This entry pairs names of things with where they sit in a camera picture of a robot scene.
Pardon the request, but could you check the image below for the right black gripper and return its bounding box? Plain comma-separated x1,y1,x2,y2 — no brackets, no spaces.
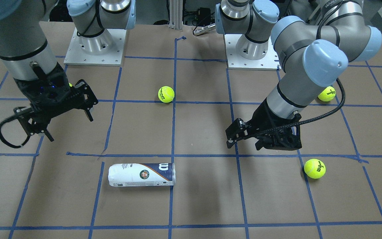
15,63,98,142

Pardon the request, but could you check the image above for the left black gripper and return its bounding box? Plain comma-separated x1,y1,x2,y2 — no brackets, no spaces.
225,99,302,151

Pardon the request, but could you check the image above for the white blue tennis ball can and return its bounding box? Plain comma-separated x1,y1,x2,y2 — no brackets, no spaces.
108,163,176,187

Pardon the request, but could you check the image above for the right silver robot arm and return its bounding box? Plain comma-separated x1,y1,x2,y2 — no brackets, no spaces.
0,0,136,148

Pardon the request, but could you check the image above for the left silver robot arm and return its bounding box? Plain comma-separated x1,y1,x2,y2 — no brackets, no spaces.
215,0,382,151

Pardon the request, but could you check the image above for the Wilson tennis ball front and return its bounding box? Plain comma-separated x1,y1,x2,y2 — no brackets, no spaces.
303,159,326,179

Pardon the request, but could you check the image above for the wilson tennis ball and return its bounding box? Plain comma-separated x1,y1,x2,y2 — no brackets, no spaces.
317,86,336,102
303,159,326,179

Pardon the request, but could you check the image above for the Head tennis ball centre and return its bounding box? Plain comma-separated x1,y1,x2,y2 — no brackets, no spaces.
158,86,175,103

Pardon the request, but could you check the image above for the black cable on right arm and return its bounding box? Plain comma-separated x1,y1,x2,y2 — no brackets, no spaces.
0,113,32,149

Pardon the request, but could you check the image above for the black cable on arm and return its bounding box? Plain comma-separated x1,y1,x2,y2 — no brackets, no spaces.
254,0,364,138
0,113,32,149

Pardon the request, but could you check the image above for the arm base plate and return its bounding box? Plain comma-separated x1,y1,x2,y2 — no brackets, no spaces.
224,34,282,71
64,29,127,66

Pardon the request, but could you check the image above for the aluminium frame post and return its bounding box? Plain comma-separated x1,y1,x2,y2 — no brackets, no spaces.
168,0,183,31

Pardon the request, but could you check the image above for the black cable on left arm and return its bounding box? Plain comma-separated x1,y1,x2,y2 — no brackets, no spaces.
254,0,364,138

